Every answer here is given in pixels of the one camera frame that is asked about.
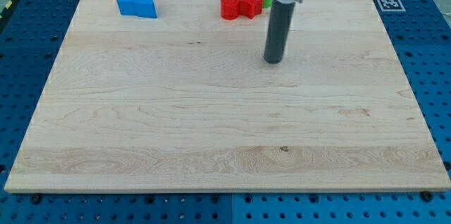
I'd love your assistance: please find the red cylinder block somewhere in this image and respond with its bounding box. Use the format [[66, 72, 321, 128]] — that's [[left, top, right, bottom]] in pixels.
[[221, 0, 240, 20]]

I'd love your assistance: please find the light wooden board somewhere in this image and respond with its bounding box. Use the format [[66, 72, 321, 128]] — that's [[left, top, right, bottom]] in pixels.
[[5, 0, 450, 194]]

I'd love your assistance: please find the white fiducial marker tag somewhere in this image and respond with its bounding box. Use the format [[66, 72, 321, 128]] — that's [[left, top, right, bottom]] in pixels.
[[376, 0, 405, 12]]

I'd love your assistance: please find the black bolt front left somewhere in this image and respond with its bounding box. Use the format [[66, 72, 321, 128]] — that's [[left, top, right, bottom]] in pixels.
[[30, 194, 42, 205]]

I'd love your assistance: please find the black bolt front right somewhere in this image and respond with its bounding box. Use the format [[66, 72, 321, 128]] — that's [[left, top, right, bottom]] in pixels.
[[420, 191, 434, 202]]

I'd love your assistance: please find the black bolt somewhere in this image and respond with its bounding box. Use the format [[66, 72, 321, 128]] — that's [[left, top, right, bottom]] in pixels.
[[420, 191, 434, 202], [30, 194, 42, 205]]

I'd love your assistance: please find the red star block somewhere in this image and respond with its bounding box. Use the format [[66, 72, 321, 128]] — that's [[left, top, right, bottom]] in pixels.
[[239, 0, 264, 19]]

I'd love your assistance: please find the blue triangle block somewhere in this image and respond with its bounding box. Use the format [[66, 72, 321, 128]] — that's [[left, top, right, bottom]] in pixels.
[[134, 0, 158, 18]]

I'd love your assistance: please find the blue cube block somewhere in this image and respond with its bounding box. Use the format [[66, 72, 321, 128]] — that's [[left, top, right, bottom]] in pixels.
[[116, 0, 136, 15]]

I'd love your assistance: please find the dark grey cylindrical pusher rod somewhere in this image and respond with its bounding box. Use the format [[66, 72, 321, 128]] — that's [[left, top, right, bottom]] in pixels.
[[264, 0, 295, 64]]

